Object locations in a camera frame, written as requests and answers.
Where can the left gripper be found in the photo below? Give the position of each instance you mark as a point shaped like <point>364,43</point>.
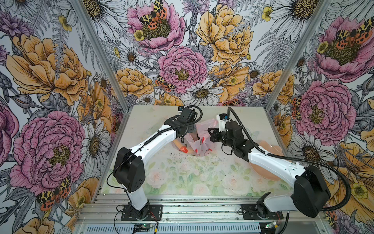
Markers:
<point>191,129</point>

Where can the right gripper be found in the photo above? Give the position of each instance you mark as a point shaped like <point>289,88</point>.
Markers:
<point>214,137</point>

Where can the pink plastic bag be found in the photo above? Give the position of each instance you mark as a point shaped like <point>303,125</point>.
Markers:
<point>198,142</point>

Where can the pink scalloped bowl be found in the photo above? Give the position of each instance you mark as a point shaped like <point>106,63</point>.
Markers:
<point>267,167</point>

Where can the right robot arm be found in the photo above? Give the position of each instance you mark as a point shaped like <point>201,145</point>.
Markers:
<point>310,192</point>

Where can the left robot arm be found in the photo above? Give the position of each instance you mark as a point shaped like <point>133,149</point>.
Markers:
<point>129,168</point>

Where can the right green circuit board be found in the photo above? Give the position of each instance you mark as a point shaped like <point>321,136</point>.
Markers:
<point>271,225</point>

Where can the green circuit board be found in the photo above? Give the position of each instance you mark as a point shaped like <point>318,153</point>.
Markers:
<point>142,227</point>
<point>271,225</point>

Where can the left green circuit board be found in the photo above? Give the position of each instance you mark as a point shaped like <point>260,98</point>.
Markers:
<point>142,227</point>

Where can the left aluminium frame post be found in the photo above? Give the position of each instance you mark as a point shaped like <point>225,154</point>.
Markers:
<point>94,39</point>

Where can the aluminium frame post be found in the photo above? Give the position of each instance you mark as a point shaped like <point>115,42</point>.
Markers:
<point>94,39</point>
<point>314,22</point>

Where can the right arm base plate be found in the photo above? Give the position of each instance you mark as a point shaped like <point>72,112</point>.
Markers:
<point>258,212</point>

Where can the right aluminium frame post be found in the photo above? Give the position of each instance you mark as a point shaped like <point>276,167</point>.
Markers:
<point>314,22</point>

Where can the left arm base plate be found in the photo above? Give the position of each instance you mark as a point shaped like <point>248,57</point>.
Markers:
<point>148,213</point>

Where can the aluminium front rail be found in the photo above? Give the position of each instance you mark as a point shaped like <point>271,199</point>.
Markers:
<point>180,214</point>

